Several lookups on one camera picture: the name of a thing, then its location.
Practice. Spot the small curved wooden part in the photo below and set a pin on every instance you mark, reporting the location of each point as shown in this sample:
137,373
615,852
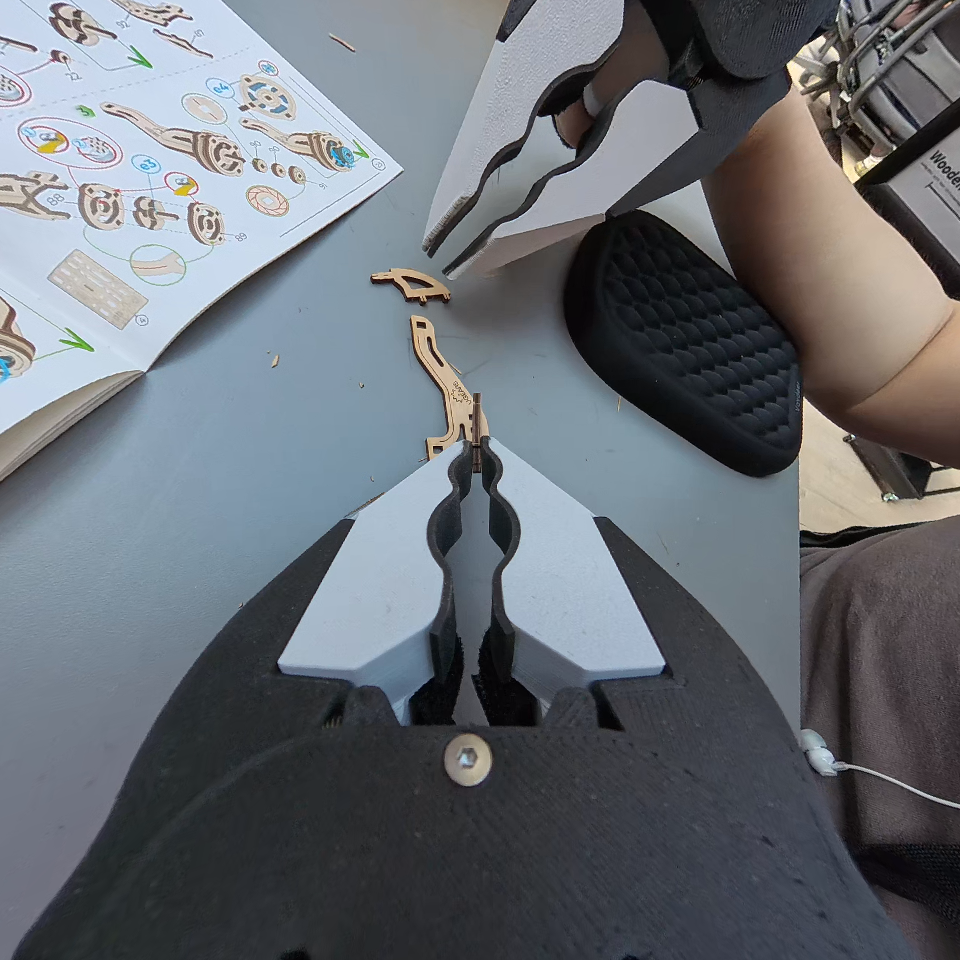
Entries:
477,427
386,277

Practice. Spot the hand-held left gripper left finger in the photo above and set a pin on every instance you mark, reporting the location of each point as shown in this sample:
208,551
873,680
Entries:
367,592

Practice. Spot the black textured wrist rest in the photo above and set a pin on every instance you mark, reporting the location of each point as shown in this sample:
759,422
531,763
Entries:
675,337

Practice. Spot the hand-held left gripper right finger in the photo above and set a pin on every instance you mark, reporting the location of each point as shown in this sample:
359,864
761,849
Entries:
570,592

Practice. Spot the white illustrated instruction booklet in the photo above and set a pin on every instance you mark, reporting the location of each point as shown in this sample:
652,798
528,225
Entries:
90,225

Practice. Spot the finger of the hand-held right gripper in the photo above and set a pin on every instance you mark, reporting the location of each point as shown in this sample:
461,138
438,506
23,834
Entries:
622,165
510,97

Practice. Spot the person's right hand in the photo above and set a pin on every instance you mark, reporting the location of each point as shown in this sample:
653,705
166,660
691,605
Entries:
645,45

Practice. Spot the person's right forearm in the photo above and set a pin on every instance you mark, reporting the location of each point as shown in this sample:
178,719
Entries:
825,262

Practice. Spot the black table foot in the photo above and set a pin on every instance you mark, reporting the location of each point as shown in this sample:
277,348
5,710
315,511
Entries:
892,465

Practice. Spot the long wooden bracket part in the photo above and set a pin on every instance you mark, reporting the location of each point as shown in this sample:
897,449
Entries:
454,390

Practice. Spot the black box with white label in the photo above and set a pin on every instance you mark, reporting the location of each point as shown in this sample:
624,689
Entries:
930,172

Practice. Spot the person's leg in grey trousers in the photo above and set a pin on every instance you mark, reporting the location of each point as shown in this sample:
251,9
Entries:
885,675

